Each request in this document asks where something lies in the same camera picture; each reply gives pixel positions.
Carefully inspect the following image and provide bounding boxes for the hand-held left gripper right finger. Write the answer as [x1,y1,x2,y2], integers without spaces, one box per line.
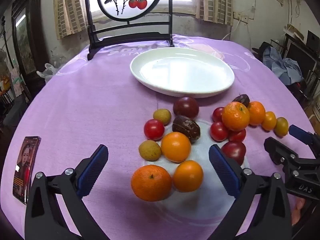
[209,144,292,240]

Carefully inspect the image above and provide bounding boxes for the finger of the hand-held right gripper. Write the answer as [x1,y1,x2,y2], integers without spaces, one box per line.
[289,124,320,153]
[264,137,299,173]

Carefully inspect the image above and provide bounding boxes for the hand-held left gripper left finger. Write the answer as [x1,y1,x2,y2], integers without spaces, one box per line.
[24,144,110,240]

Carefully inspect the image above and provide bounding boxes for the yellow-green round fruit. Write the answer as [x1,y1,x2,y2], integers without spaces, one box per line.
[274,117,289,137]
[139,140,162,161]
[153,108,172,125]

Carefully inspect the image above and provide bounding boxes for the dark purple plum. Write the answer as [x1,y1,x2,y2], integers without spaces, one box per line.
[173,97,199,119]
[221,141,247,165]

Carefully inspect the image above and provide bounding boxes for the small orange kumquat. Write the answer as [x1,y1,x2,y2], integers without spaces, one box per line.
[261,111,277,131]

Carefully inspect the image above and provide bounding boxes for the smooth orange round fruit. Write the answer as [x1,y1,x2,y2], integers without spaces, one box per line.
[173,160,204,192]
[161,132,192,162]

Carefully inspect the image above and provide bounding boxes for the red tomato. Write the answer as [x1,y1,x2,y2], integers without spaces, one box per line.
[210,122,229,142]
[212,107,225,122]
[144,119,165,141]
[228,129,247,142]

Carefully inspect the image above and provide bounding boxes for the medium tangerine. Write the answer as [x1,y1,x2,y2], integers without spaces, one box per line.
[247,101,266,126]

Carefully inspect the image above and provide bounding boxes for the large tangerine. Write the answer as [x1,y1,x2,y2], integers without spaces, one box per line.
[222,102,250,131]
[131,165,172,202]

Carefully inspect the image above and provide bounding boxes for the brown passion fruit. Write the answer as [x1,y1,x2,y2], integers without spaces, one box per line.
[232,94,250,107]
[172,115,201,143]

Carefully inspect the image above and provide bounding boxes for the white oval plate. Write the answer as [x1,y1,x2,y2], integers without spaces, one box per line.
[130,47,235,98]

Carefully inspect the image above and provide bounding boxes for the person's right hand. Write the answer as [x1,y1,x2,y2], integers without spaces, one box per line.
[291,199,313,227]

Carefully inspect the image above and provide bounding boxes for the purple printed tablecloth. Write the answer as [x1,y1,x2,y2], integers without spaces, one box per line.
[0,34,320,240]

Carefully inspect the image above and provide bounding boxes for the smartphone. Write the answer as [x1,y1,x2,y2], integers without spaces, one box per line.
[12,136,41,205]

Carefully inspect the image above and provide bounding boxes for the blue clothing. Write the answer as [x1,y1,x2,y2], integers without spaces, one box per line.
[264,46,312,85]

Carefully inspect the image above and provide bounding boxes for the black monitor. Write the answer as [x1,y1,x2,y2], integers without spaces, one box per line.
[285,34,320,80]

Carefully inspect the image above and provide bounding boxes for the dark cloth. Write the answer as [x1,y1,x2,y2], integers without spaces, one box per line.
[252,41,272,60]

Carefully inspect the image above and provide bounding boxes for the white plastic bag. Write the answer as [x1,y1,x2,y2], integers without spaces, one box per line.
[37,63,60,83]

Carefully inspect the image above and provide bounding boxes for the dark wooden cabinet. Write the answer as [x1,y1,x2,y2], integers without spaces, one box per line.
[11,0,50,80]

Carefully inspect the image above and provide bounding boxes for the black framed painted table screen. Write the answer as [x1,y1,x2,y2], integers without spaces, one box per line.
[84,0,175,60]

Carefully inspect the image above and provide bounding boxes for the brick pattern curtain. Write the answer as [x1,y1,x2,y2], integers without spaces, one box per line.
[196,0,234,27]
[54,0,88,40]

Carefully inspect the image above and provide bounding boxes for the white cable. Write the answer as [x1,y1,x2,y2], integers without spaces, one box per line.
[220,19,242,41]

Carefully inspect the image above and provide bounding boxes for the white wall outlet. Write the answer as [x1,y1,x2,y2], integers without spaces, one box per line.
[232,12,250,23]

